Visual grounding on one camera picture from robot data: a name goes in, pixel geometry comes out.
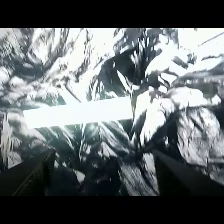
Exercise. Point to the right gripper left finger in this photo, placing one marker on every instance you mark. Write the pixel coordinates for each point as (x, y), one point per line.
(28, 178)

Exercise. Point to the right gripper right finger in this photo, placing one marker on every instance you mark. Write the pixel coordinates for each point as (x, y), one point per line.
(181, 180)

